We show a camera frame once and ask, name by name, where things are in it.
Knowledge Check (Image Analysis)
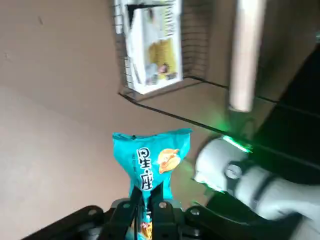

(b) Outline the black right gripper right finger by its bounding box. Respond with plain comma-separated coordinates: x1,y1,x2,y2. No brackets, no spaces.
149,184,309,240

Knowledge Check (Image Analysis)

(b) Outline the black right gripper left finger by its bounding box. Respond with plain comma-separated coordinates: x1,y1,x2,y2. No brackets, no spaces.
18,186,142,240

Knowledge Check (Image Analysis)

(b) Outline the teal chips packet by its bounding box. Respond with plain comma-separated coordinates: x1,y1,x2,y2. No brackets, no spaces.
111,128,194,240

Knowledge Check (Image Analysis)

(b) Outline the white and yellow snack packet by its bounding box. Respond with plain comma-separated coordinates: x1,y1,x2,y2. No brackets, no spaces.
124,0,184,95

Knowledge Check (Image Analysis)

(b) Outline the white cardboard box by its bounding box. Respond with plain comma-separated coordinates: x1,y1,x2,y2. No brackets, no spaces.
227,0,267,113

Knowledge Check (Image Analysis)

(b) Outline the black wire basket shelf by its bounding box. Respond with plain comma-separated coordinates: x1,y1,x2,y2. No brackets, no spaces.
112,0,320,171

